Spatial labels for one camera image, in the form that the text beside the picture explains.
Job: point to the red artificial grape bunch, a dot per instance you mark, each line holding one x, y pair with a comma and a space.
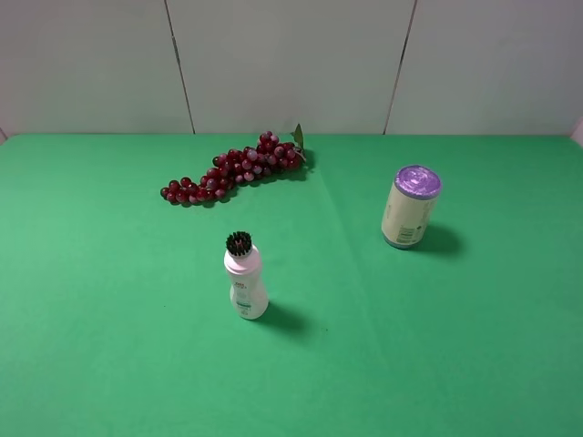
238, 167

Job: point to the cream roll with purple top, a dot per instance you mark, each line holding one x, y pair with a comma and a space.
410, 203

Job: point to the white bottle with brush cap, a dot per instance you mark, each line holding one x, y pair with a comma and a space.
243, 264

